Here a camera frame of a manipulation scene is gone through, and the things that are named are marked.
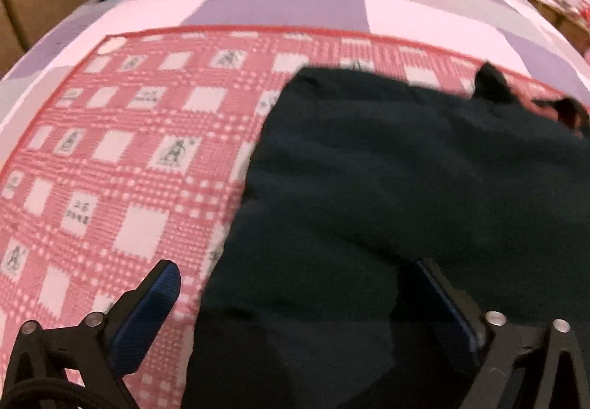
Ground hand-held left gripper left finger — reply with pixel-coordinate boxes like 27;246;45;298
0;261;181;409

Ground red plaid mat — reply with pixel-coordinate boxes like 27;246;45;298
0;26;590;409

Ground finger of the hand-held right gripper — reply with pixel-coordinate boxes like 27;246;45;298
472;62;521;105
532;97;590;138

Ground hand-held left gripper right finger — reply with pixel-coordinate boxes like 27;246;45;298
412;258;590;409

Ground black pants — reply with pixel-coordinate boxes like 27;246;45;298
182;66;590;409

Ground black cable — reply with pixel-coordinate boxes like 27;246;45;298
0;379;100;409

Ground cluttered wooden nightstand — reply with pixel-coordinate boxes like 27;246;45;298
521;0;590;55

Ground pink purple checkered bed sheet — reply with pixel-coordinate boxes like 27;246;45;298
0;0;590;143

